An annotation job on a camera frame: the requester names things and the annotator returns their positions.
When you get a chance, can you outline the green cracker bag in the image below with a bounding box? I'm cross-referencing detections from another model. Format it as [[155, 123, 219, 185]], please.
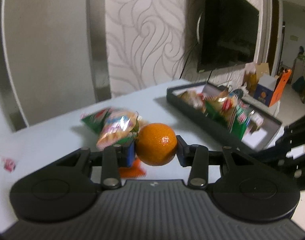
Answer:
[[203, 90, 251, 140], [81, 107, 148, 151]]

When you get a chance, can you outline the brown pastry packet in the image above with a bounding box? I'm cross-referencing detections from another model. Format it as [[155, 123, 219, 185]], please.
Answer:
[[177, 90, 206, 113]]

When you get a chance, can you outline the orange mandarin fruit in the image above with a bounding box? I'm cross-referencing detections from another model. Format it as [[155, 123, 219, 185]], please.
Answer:
[[135, 115, 177, 166]]

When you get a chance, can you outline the pink white candy wrapper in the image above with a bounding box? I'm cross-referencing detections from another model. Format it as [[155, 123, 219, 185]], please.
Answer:
[[0, 156, 16, 172]]

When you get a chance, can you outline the black tray box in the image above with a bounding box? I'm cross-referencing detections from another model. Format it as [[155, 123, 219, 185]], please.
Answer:
[[166, 82, 282, 155]]

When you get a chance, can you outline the orange snack packet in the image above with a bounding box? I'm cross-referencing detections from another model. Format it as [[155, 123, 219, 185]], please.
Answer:
[[118, 158, 146, 179]]

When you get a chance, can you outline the green cracker bag on table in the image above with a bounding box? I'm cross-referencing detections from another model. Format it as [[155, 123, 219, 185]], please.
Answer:
[[81, 107, 148, 151]]

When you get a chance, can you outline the blue orange carton box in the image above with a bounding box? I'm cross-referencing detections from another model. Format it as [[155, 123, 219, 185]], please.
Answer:
[[243, 62, 292, 107]]

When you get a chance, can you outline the black wall television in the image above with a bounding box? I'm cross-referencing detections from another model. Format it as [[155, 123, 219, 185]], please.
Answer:
[[197, 0, 259, 72]]

